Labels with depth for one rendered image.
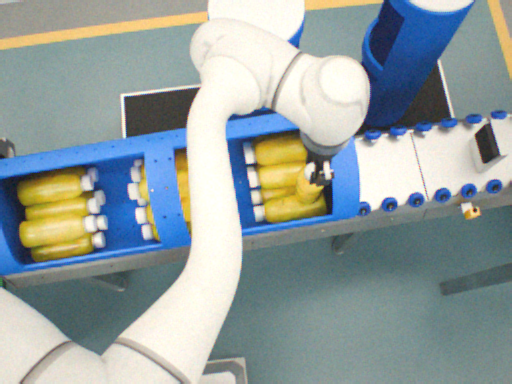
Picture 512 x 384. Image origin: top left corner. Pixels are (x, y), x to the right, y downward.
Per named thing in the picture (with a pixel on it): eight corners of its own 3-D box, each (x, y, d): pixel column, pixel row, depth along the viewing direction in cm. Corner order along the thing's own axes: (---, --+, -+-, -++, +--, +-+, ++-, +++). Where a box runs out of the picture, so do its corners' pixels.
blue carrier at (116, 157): (347, 225, 141) (369, 205, 114) (27, 278, 138) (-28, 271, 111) (327, 126, 147) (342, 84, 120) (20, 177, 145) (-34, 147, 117)
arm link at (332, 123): (371, 108, 87) (302, 72, 89) (392, 63, 72) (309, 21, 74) (341, 162, 84) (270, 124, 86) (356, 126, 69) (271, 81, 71)
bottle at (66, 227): (30, 250, 129) (93, 239, 129) (18, 245, 122) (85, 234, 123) (29, 224, 130) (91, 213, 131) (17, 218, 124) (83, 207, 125)
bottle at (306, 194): (294, 204, 130) (298, 186, 114) (294, 178, 132) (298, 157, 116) (320, 205, 130) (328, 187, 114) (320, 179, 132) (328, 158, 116)
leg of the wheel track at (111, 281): (128, 290, 231) (81, 275, 170) (115, 292, 231) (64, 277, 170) (126, 277, 232) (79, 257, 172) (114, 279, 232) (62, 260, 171)
